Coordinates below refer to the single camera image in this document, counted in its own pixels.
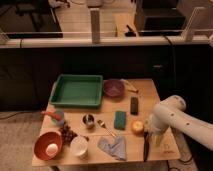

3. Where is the black handled brush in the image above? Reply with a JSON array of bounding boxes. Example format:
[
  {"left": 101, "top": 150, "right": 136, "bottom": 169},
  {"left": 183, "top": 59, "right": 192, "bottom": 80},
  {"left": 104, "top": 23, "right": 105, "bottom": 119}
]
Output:
[{"left": 143, "top": 132, "right": 149, "bottom": 162}]

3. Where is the yellow red apple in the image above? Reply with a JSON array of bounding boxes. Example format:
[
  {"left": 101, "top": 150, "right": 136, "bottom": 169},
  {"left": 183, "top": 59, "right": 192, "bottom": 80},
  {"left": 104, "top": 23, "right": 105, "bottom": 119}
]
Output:
[{"left": 131, "top": 120, "right": 144, "bottom": 135}]

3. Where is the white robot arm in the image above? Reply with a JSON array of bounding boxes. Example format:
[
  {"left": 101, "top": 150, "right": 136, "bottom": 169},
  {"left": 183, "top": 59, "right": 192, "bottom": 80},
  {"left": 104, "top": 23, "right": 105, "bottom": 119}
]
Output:
[{"left": 148, "top": 95, "right": 213, "bottom": 151}]

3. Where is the small metal cup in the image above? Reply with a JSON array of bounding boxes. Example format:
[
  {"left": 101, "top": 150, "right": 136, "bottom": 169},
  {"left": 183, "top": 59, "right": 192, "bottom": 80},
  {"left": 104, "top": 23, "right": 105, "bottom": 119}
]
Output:
[{"left": 83, "top": 114, "right": 94, "bottom": 129}]

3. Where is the white paper cup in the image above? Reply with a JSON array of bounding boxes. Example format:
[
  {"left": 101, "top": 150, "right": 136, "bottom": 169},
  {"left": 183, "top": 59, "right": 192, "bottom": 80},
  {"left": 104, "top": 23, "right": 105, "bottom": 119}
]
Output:
[{"left": 70, "top": 136, "right": 88, "bottom": 158}]

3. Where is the blue cup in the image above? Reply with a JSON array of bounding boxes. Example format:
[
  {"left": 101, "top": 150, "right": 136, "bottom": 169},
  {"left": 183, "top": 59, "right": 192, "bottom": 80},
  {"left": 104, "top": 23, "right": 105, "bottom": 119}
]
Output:
[{"left": 51, "top": 110, "right": 65, "bottom": 126}]

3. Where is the black remote control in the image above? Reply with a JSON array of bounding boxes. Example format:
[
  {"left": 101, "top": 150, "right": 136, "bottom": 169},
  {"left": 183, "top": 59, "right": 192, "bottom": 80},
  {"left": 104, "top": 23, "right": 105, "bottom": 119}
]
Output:
[{"left": 130, "top": 97, "right": 138, "bottom": 115}]

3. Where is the blue folded cloth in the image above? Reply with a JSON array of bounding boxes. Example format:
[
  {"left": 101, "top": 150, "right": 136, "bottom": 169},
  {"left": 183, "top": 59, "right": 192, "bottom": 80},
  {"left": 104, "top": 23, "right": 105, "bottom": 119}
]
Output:
[{"left": 97, "top": 136, "right": 127, "bottom": 161}]

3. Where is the green sponge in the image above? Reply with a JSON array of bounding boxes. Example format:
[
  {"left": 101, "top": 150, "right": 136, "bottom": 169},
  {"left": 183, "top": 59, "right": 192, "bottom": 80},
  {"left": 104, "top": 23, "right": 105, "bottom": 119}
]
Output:
[{"left": 114, "top": 111, "right": 126, "bottom": 130}]

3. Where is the yellow banana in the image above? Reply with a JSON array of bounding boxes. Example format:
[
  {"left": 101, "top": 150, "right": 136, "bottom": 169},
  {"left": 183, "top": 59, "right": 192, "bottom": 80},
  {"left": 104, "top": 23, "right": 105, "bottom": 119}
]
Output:
[{"left": 122, "top": 79, "right": 139, "bottom": 93}]

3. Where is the metal spoon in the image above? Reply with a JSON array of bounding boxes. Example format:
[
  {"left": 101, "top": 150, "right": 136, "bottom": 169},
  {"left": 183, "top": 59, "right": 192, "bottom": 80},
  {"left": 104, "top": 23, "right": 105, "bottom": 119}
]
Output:
[{"left": 97, "top": 120, "right": 116, "bottom": 137}]

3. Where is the purple bowl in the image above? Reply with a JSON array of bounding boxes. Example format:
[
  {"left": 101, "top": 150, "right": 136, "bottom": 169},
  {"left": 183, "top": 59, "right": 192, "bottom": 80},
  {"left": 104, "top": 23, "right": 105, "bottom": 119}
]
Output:
[{"left": 103, "top": 79, "right": 125, "bottom": 97}]

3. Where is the bunch of dark grapes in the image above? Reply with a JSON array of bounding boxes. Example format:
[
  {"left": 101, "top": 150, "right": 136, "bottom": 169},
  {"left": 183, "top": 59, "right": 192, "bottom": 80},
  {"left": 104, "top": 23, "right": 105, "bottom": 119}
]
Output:
[{"left": 59, "top": 123, "right": 77, "bottom": 145}]

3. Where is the green plastic tray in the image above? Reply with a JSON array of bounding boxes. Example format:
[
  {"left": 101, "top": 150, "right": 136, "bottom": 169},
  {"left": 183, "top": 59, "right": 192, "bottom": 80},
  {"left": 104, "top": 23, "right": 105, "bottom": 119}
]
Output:
[{"left": 49, "top": 74, "right": 103, "bottom": 108}]

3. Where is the white egg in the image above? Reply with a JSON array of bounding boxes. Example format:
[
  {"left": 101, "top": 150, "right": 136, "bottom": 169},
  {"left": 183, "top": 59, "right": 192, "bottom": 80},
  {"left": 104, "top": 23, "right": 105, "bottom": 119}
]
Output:
[{"left": 46, "top": 144, "right": 58, "bottom": 156}]

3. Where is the orange bowl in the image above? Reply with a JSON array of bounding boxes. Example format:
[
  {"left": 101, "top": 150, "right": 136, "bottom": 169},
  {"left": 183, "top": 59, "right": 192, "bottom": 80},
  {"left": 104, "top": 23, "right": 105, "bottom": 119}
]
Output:
[{"left": 34, "top": 132, "right": 62, "bottom": 161}]

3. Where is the orange handled utensil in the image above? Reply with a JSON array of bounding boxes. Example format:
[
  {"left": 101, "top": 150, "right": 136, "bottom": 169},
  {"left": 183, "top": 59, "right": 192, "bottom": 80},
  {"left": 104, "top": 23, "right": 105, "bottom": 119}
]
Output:
[{"left": 41, "top": 111, "right": 61, "bottom": 121}]

